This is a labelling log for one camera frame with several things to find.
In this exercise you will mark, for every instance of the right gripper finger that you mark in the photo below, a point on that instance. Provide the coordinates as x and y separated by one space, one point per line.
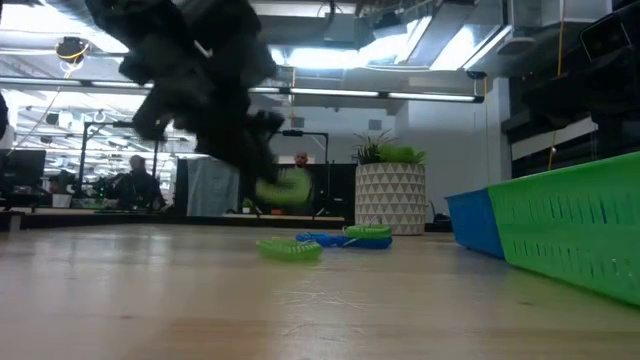
565 97

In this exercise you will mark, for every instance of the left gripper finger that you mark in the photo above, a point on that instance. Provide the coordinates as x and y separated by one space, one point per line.
215 140
267 125

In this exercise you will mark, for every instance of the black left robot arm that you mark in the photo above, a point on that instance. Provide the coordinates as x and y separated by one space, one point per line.
165 20

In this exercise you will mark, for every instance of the grey partition panel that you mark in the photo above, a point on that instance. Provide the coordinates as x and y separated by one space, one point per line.
212 187

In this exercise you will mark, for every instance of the person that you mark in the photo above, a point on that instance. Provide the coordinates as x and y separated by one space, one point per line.
137 185
301 160

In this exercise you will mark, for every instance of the long LED tube light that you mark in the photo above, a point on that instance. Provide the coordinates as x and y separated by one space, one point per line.
330 92

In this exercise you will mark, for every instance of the small potted plant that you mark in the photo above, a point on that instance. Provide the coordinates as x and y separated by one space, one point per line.
247 206

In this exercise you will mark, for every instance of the green slotted plastic basket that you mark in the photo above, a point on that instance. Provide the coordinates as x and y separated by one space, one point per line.
575 225

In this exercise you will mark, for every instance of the black round ceiling device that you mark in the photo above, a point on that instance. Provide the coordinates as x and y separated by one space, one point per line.
72 49

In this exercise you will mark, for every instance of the succulent in patterned white pot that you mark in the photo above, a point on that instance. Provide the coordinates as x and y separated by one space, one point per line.
390 200

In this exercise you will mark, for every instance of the blue slotted plastic basket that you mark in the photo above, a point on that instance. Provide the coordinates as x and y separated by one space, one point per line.
475 220

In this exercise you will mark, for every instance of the white container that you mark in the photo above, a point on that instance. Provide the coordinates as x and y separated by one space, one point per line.
62 201

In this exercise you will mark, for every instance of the black computer monitor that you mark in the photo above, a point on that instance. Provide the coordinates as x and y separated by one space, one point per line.
22 170

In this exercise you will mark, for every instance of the grey wall vent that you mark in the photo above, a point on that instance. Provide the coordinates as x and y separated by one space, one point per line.
375 125
297 122

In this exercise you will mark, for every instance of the black metal stand frame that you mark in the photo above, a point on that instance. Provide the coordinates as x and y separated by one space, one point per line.
90 150
300 133

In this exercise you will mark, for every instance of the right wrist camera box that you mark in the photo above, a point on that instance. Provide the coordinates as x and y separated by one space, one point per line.
605 37

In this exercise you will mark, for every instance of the black aluminium rig frame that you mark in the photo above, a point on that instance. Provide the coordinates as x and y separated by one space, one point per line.
150 221

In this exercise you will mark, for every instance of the black frame clamp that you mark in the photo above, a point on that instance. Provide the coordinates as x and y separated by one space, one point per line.
442 222

